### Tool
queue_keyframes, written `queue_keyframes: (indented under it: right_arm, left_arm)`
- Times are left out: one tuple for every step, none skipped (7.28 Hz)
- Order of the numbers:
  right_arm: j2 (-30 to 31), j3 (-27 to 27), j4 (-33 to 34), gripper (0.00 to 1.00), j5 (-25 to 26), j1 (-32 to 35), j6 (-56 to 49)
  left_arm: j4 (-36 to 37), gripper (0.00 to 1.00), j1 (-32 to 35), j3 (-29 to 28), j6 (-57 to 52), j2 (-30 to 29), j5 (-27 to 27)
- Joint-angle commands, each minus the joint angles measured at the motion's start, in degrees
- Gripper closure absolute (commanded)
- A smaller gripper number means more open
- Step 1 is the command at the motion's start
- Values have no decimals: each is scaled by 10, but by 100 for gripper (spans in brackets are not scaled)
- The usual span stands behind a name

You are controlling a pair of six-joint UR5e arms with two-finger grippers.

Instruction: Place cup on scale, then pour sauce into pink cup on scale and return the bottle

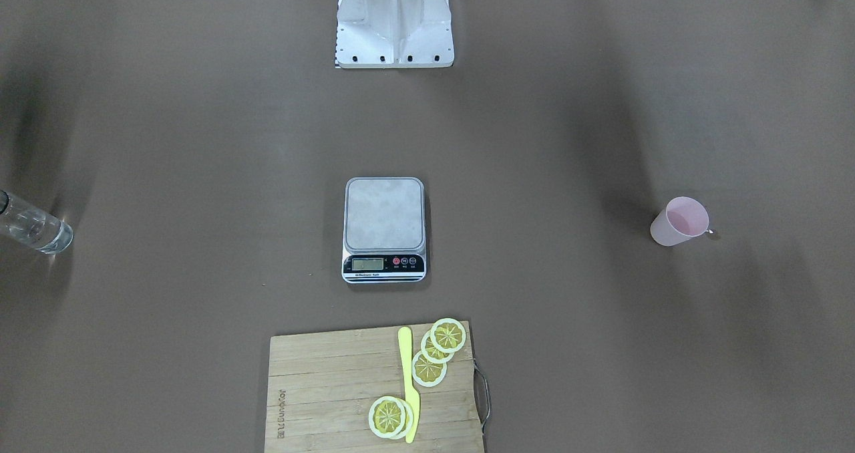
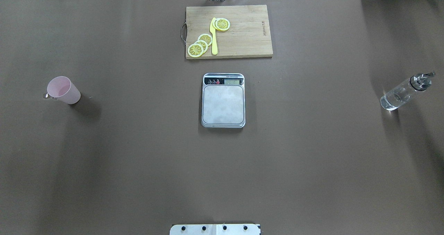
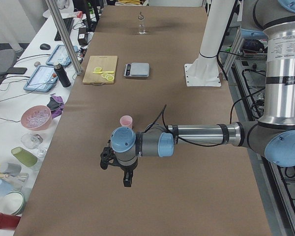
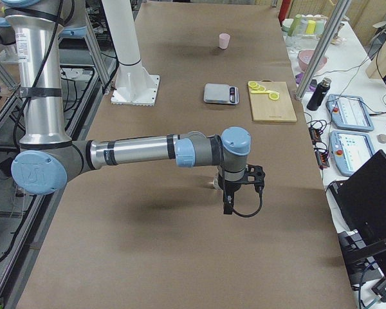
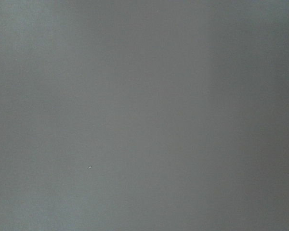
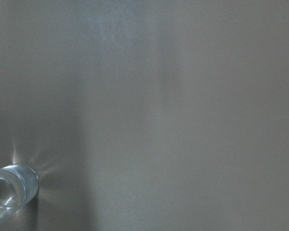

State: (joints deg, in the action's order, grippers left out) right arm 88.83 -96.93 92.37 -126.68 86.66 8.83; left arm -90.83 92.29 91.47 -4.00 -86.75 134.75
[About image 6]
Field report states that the clear glass sauce bottle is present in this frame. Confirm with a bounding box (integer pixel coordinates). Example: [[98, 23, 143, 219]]
[[0, 164, 39, 221]]

